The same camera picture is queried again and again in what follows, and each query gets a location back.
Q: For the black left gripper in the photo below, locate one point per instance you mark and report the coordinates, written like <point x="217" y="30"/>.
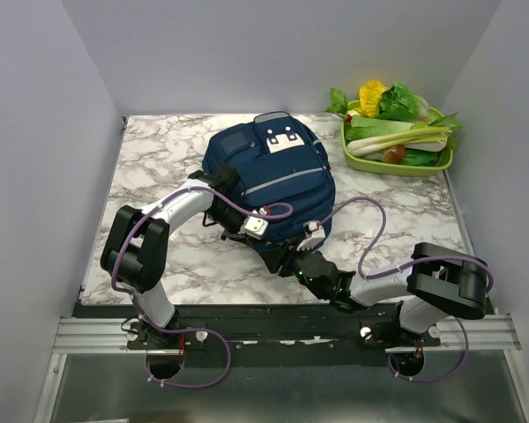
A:
<point x="235" y="235"/>

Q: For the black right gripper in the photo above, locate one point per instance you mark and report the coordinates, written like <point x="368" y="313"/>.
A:
<point x="284" y="253"/>

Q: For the navy blue student backpack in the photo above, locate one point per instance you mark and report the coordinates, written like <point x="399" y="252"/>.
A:
<point x="279" y="160"/>

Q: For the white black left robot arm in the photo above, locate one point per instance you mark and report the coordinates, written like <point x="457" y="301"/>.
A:
<point x="136" y="250"/>

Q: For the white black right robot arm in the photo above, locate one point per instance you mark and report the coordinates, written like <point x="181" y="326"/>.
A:
<point x="440" y="282"/>

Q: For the green vegetable tray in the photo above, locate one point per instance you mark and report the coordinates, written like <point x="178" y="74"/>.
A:
<point x="416" y="162"/>

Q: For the toy celery stalk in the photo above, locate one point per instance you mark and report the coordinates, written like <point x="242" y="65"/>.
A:
<point x="429" y="139"/>

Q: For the brown toy mushroom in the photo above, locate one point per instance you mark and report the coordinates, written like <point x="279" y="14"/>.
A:
<point x="394" y="155"/>

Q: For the yellow toy flower vegetable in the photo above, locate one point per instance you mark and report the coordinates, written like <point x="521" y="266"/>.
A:
<point x="370" y="95"/>

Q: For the green toy lettuce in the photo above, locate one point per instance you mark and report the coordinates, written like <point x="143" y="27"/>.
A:
<point x="399" y="103"/>

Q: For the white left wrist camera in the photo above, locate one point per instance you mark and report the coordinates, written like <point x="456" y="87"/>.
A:
<point x="255" y="227"/>

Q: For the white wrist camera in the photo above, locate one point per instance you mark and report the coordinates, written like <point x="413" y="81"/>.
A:
<point x="255" y="227"/>
<point x="314" y="236"/>

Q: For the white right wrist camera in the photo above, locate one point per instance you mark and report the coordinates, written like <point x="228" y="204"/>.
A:
<point x="314" y="236"/>

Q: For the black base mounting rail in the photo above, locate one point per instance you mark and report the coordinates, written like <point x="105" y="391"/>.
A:
<point x="277" y="336"/>

